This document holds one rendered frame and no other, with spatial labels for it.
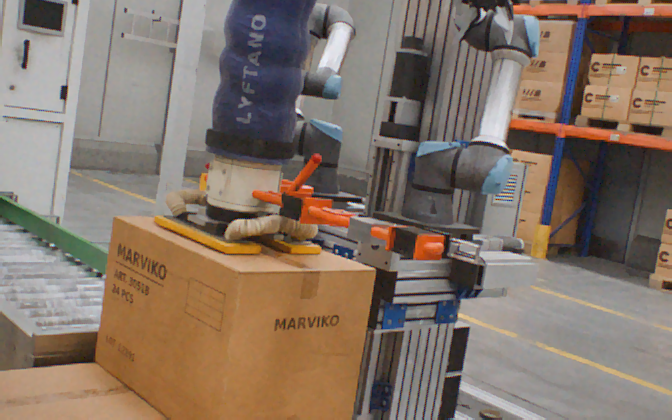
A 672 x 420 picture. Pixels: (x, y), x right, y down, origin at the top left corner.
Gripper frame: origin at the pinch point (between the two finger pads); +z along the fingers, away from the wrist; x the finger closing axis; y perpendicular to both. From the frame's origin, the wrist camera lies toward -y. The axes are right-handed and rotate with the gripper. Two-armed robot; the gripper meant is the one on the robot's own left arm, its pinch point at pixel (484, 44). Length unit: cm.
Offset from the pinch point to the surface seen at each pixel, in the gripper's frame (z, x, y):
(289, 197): 42, -14, 42
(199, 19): -28, -351, -135
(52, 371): 98, -63, 70
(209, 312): 69, -17, 58
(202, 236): 56, -32, 52
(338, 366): 81, -7, 25
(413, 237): 44, 23, 41
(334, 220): 45, 0, 41
